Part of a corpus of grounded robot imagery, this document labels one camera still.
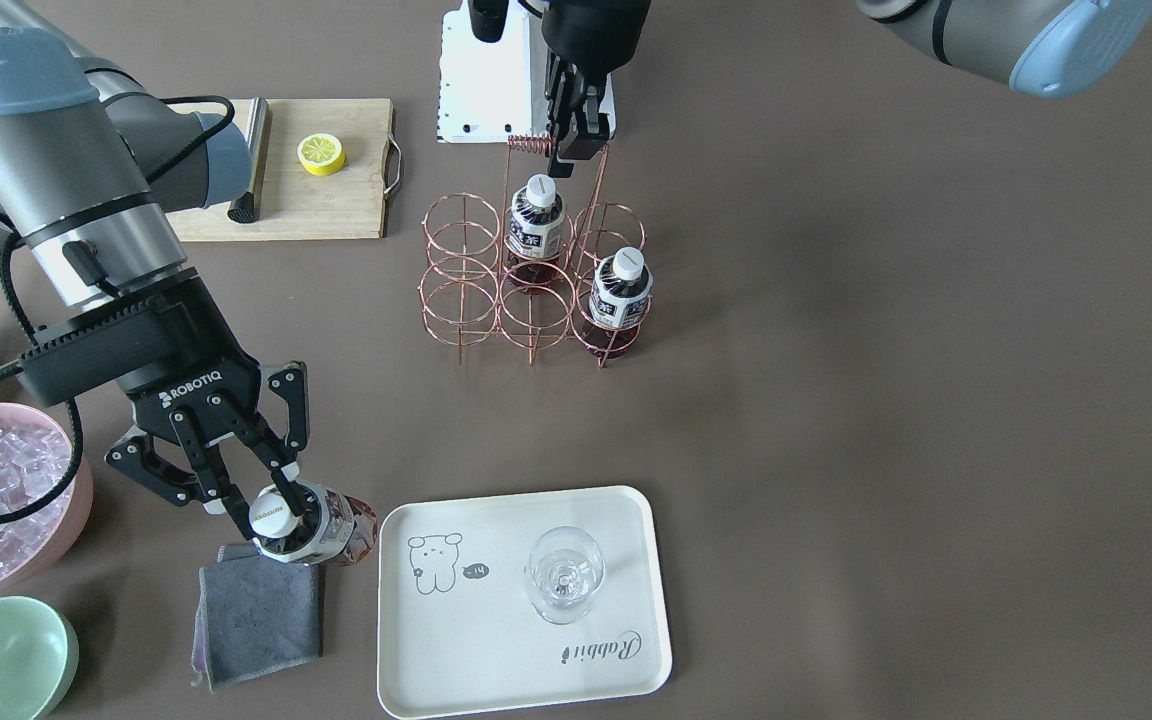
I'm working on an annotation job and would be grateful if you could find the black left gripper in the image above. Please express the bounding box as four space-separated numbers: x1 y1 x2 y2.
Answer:
541 1 652 179

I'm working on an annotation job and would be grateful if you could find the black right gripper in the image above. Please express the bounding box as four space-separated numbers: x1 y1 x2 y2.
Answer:
18 275 311 543

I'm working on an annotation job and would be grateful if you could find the tea bottle white cap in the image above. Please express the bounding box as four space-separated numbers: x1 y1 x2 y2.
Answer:
506 174 567 293
581 247 654 363
248 482 379 567

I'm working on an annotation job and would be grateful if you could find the copper wire bottle basket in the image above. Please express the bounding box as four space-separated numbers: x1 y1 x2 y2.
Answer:
417 135 653 367

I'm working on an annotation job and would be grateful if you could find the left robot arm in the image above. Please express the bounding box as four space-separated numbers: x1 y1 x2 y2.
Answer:
524 1 1152 179

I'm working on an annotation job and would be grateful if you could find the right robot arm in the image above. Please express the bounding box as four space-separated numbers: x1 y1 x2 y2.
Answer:
0 1 329 562

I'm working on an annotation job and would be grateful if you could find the grey folded cloth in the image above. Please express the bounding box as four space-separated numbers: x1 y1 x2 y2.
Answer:
192 543 325 694

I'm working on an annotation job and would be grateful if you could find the pink bowl of ice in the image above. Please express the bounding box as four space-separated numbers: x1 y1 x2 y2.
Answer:
0 404 93 589

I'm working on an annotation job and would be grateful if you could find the bamboo cutting board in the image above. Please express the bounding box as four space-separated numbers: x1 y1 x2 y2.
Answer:
166 97 403 242

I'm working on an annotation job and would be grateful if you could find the half lemon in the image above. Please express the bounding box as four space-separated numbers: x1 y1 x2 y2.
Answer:
296 132 346 177

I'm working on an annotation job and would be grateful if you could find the steel muddler black tip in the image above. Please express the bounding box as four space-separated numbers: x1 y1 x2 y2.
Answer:
227 97 273 223

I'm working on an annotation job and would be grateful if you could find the cream rabbit tray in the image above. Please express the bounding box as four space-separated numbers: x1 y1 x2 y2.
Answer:
376 486 673 719

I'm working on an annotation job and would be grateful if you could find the green bowl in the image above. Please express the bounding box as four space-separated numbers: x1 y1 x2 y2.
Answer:
0 596 81 719

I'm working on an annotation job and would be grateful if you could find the clear wine glass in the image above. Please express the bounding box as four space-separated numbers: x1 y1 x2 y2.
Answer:
524 526 607 626

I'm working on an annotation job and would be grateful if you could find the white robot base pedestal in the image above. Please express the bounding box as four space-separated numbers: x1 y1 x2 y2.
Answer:
435 0 617 144

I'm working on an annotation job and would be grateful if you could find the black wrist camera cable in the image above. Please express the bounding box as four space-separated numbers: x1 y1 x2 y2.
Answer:
0 94 237 526

